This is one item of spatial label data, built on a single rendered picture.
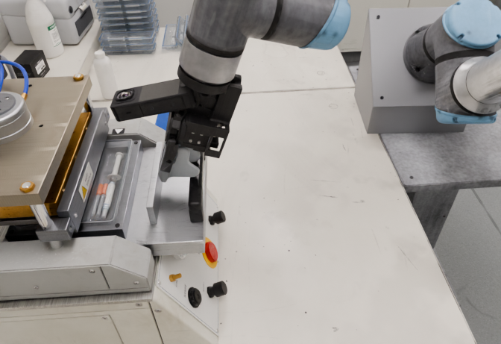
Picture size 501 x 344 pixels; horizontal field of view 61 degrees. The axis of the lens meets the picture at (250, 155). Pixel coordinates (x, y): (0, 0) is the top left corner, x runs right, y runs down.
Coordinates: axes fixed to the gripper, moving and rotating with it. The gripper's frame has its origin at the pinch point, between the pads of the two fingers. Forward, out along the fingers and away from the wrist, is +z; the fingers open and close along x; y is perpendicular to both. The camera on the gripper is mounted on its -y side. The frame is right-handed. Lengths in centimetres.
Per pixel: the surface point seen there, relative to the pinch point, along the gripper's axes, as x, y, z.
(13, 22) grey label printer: 90, -52, 32
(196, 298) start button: -12.7, 9.7, 13.5
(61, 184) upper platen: -6.9, -13.1, -1.1
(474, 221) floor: 66, 142, 55
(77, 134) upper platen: 4.2, -13.6, -0.9
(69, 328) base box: -17.0, -8.4, 18.9
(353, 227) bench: 7.2, 42.7, 11.5
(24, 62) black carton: 66, -41, 30
